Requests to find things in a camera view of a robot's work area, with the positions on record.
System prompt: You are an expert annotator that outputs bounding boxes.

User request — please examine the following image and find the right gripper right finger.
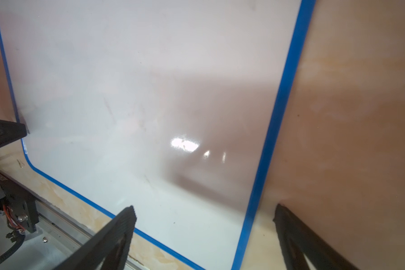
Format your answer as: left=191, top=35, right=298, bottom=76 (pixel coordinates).
left=273, top=204, right=357, bottom=270

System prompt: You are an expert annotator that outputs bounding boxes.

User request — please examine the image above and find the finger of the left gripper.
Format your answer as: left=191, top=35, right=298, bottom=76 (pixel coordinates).
left=0, top=120, right=28, bottom=148

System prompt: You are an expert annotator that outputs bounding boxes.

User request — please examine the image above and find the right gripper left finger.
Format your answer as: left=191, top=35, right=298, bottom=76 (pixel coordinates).
left=56, top=206, right=137, bottom=270

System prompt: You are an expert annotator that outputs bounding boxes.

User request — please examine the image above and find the blue-framed whiteboard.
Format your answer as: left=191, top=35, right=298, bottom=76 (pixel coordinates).
left=0, top=1, right=315, bottom=270

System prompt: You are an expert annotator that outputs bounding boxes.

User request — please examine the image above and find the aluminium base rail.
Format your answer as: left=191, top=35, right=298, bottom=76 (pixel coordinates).
left=0, top=161, right=146, bottom=270

